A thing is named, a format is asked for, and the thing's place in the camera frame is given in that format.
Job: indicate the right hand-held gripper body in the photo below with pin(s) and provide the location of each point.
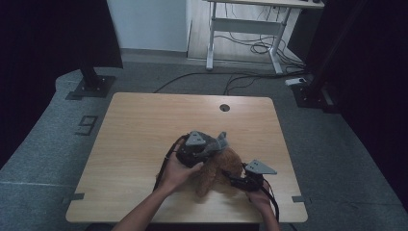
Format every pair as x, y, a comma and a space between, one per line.
251, 183

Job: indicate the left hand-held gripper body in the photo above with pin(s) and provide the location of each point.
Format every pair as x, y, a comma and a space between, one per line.
192, 154

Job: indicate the brown teddy bear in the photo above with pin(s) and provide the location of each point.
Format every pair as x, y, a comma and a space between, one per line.
224, 163

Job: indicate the person's right hand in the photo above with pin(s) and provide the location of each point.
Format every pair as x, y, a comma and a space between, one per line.
260, 197

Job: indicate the person's left hand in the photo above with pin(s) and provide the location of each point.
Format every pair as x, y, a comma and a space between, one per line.
176, 174

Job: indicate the grey tape strip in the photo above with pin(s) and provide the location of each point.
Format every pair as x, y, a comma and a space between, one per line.
300, 199
75, 197

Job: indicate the white power strip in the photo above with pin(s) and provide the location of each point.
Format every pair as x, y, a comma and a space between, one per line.
295, 81

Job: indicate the black stand with slanted pole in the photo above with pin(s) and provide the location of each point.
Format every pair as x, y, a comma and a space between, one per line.
316, 93

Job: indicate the black stand with square base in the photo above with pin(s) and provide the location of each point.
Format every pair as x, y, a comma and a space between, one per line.
93, 86

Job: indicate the black curtain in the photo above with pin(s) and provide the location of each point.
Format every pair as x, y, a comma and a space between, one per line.
48, 64
378, 96

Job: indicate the white metal frame desk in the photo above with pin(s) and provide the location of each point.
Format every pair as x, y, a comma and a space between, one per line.
247, 26

